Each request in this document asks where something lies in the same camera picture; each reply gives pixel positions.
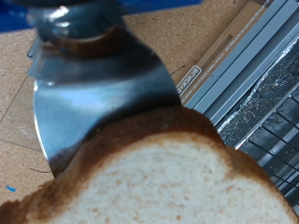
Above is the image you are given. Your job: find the glass oven door with handle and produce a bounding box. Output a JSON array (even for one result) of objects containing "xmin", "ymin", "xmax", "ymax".
[{"xmin": 0, "ymin": 0, "xmax": 291, "ymax": 153}]

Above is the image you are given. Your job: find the metal spatula with blue block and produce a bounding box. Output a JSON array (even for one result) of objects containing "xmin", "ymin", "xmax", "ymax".
[{"xmin": 0, "ymin": 0, "xmax": 204, "ymax": 180}]

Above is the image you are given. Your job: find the silver toaster oven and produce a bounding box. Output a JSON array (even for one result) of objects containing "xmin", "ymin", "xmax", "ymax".
[{"xmin": 202, "ymin": 0, "xmax": 299, "ymax": 216}]

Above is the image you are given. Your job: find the white bread slice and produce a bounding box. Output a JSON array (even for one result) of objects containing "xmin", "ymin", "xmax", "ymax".
[{"xmin": 0, "ymin": 105, "xmax": 299, "ymax": 224}]

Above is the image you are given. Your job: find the wire oven rack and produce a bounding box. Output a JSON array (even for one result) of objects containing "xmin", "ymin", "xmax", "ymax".
[{"xmin": 235, "ymin": 83, "xmax": 299, "ymax": 207}]

